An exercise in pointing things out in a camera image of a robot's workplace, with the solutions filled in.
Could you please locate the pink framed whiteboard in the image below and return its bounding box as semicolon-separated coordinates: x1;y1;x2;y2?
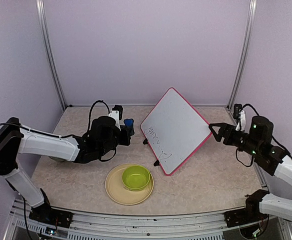
140;87;212;176

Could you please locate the clear glass bowl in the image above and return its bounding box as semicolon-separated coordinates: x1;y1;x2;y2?
49;156;66;163

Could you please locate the beige round plate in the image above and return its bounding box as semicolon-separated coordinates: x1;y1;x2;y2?
105;163;154;206

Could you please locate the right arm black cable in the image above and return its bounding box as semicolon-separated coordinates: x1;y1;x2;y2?
235;103;292;173

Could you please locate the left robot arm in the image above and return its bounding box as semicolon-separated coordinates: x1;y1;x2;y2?
0;115;134;223

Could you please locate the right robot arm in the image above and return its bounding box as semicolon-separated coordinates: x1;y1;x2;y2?
209;115;292;228

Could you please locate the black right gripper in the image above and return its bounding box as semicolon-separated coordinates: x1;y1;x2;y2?
209;122;261;158

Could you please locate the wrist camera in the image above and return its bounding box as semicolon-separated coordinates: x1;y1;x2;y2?
108;105;123;129
233;103;246;131

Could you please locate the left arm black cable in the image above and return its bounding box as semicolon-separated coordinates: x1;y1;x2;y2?
0;99;111;173

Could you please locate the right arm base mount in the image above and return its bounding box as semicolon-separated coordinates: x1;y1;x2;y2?
224;208;268;228

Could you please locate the right aluminium corner post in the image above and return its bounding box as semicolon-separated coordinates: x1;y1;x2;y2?
227;0;257;110

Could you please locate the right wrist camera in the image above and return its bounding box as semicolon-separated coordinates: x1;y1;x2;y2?
233;103;246;131

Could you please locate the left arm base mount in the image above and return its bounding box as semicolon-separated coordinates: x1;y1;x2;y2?
29;205;73;229

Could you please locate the wire whiteboard stand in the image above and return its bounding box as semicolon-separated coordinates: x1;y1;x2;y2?
142;138;160;167

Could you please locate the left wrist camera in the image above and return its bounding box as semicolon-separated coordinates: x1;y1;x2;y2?
108;105;123;129

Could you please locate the aluminium corner post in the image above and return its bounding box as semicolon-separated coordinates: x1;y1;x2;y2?
227;0;257;110
36;0;67;111

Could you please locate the green plastic bowl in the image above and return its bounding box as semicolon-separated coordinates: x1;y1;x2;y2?
121;165;150;191

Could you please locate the aluminium front rail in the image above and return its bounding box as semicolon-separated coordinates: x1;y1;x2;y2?
3;199;292;240

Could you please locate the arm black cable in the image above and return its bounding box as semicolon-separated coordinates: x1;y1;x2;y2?
0;99;111;173
235;103;292;173

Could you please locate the left aluminium corner post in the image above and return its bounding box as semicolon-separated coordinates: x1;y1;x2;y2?
36;0;67;111

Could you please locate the blue whiteboard eraser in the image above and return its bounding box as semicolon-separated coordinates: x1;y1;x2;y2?
123;118;135;136

